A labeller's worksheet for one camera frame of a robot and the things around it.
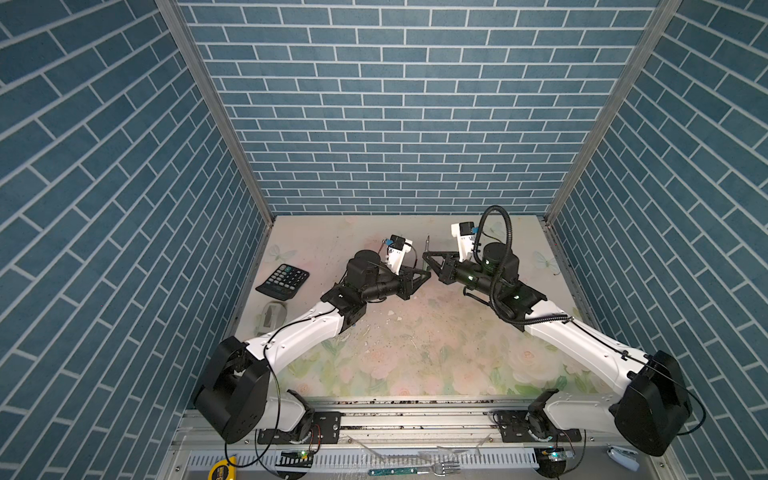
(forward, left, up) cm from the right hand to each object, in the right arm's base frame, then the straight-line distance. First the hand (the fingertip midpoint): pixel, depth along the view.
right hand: (421, 253), depth 73 cm
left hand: (-3, -2, -5) cm, 6 cm away
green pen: (+2, -1, +1) cm, 3 cm away
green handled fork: (-40, -6, -29) cm, 50 cm away
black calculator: (+6, +45, -26) cm, 53 cm away
